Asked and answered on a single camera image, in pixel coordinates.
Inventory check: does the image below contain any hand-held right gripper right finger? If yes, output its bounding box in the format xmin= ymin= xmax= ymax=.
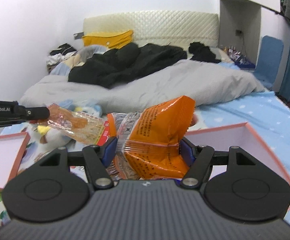
xmin=178 ymin=139 xmax=256 ymax=188

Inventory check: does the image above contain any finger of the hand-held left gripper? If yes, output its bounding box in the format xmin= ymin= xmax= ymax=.
xmin=17 ymin=106 xmax=51 ymax=121

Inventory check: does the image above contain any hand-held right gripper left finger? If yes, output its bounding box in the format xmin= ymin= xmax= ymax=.
xmin=39 ymin=137 xmax=118 ymax=190

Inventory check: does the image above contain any orange snack packet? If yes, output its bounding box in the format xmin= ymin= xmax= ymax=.
xmin=107 ymin=95 xmax=196 ymax=180

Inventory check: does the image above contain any clear red label snack packet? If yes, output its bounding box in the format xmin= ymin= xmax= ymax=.
xmin=30 ymin=104 xmax=110 ymax=146

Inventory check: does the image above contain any pink cardboard box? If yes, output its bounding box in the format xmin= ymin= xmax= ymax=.
xmin=182 ymin=122 xmax=290 ymax=220

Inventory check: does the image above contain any pink box lid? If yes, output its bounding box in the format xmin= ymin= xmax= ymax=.
xmin=0 ymin=131 xmax=32 ymax=190

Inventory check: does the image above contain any white blue plush toy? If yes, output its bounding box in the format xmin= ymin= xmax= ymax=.
xmin=26 ymin=99 xmax=103 ymax=153

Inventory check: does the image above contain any fruit printed tablecloth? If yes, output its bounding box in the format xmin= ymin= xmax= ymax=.
xmin=0 ymin=124 xmax=118 ymax=230

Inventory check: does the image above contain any pile of mixed clothes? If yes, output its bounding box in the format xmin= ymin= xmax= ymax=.
xmin=46 ymin=43 xmax=78 ymax=73

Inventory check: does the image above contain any grey blanket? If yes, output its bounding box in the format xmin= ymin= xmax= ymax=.
xmin=20 ymin=59 xmax=265 ymax=113

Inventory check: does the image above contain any light blue star bed sheet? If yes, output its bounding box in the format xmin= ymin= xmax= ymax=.
xmin=195 ymin=90 xmax=290 ymax=233

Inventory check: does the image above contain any black jacket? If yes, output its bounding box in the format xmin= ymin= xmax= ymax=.
xmin=68 ymin=42 xmax=188 ymax=88

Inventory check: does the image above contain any black garment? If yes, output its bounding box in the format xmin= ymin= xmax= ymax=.
xmin=188 ymin=42 xmax=221 ymax=63

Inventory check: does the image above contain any pile of colourful small packets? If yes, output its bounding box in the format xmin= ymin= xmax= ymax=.
xmin=222 ymin=45 xmax=256 ymax=69

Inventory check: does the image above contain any blue chair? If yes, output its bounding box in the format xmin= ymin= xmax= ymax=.
xmin=253 ymin=35 xmax=284 ymax=90

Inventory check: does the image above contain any cream quilted headboard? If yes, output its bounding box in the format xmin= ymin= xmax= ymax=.
xmin=82 ymin=10 xmax=219 ymax=50

